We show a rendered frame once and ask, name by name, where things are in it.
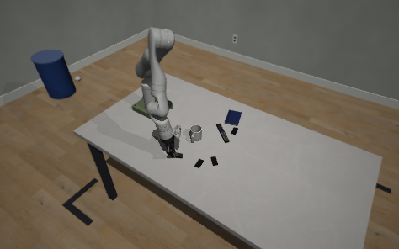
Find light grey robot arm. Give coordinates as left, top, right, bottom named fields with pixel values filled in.
left=136, top=28, right=181, bottom=140

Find dark blue book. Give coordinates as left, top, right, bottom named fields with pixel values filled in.
left=225, top=110, right=242, bottom=126

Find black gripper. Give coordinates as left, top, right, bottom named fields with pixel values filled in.
left=160, top=136, right=176, bottom=157

